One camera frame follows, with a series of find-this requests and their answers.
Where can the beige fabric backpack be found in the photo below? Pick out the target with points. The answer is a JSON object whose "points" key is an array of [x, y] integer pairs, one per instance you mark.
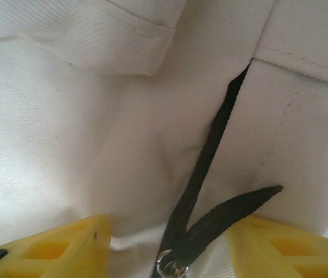
{"points": [[94, 130]]}

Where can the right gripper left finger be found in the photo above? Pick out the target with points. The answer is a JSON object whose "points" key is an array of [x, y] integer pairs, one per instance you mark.
{"points": [[51, 255]]}

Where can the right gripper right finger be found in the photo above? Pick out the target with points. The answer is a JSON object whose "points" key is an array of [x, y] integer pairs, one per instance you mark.
{"points": [[282, 252]]}

